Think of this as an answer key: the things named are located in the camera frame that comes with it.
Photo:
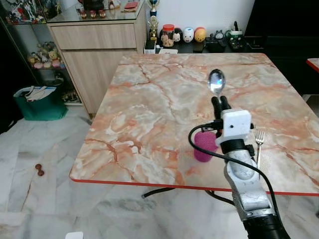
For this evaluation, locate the silver metal fork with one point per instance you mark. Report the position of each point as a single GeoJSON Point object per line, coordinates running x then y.
{"type": "Point", "coordinates": [259, 137]}

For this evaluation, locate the small brown floor object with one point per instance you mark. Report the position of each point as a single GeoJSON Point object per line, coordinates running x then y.
{"type": "Point", "coordinates": [38, 168]}

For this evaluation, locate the black white egg figure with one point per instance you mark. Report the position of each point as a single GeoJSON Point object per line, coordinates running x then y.
{"type": "Point", "coordinates": [178, 35]}

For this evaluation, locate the white robot leg part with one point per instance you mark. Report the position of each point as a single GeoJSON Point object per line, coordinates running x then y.
{"type": "Point", "coordinates": [74, 235]}

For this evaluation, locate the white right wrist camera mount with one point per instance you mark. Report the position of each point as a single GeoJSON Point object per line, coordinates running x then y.
{"type": "Point", "coordinates": [235, 124]}

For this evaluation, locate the gold trophy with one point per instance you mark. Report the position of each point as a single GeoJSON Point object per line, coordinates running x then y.
{"type": "Point", "coordinates": [153, 25]}

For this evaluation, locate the light wood cabinet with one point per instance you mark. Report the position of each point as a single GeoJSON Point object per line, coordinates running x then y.
{"type": "Point", "coordinates": [94, 64]}

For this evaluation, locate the glass display cabinet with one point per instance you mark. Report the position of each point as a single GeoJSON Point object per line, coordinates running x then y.
{"type": "Point", "coordinates": [22, 30]}

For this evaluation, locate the black television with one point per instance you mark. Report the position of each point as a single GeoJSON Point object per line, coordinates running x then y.
{"type": "Point", "coordinates": [284, 17]}

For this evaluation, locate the red book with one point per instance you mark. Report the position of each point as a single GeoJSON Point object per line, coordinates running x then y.
{"type": "Point", "coordinates": [131, 6]}

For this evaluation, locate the magenta pink cup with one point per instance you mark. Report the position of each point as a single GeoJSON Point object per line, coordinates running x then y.
{"type": "Point", "coordinates": [203, 147]}

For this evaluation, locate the silver metal spoon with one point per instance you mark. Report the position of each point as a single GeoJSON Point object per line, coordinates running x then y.
{"type": "Point", "coordinates": [217, 82]}

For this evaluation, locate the pastel plush toy pile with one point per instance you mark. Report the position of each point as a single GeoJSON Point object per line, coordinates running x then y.
{"type": "Point", "coordinates": [47, 57]}

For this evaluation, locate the orange egg figure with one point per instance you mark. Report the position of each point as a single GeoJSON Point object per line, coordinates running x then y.
{"type": "Point", "coordinates": [200, 35]}

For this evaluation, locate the small grey figurine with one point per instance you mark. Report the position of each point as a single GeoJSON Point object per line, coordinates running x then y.
{"type": "Point", "coordinates": [218, 35]}

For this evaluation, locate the white box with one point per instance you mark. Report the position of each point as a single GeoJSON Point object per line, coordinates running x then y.
{"type": "Point", "coordinates": [149, 47]}

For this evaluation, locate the green storage bag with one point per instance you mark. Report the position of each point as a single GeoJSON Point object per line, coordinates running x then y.
{"type": "Point", "coordinates": [42, 110]}

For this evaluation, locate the red-lidded clear jar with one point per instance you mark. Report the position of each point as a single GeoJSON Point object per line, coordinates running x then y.
{"type": "Point", "coordinates": [167, 37]}

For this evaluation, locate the green white mug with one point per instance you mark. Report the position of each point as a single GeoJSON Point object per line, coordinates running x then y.
{"type": "Point", "coordinates": [236, 36]}

